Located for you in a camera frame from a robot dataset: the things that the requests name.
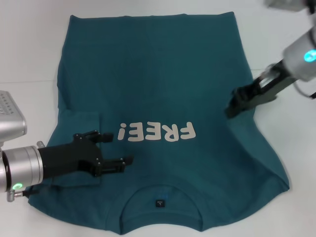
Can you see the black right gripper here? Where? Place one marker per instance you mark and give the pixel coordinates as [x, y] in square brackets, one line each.
[269, 86]

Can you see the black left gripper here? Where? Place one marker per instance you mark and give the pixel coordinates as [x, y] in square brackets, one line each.
[69, 158]

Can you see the teal FREE print t-shirt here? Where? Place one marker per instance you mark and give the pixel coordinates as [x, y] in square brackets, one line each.
[158, 74]

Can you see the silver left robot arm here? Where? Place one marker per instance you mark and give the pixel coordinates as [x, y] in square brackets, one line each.
[22, 168]

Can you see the small silver flange plug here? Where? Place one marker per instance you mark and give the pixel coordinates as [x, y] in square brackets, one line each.
[40, 144]

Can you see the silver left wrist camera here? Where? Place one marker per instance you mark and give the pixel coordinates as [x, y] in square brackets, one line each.
[10, 118]

